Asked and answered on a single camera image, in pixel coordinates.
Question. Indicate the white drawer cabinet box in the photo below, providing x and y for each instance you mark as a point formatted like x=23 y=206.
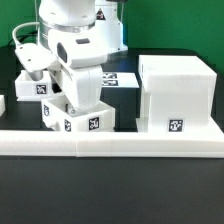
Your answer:
x=176 y=95

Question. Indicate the white front drawer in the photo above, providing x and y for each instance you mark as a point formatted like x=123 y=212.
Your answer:
x=59 y=115

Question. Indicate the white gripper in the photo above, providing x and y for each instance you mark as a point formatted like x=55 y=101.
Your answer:
x=81 y=56

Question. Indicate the white drawer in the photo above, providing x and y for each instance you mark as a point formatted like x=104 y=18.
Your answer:
x=28 y=90
x=59 y=115

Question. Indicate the white rear drawer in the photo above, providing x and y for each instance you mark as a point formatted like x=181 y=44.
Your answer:
x=28 y=90

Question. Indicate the white marker tag plate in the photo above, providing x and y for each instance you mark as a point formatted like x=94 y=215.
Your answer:
x=119 y=80

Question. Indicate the white L-shaped fence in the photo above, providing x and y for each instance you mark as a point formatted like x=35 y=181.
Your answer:
x=109 y=144

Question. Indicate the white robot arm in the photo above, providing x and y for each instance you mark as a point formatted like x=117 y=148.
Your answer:
x=70 y=16

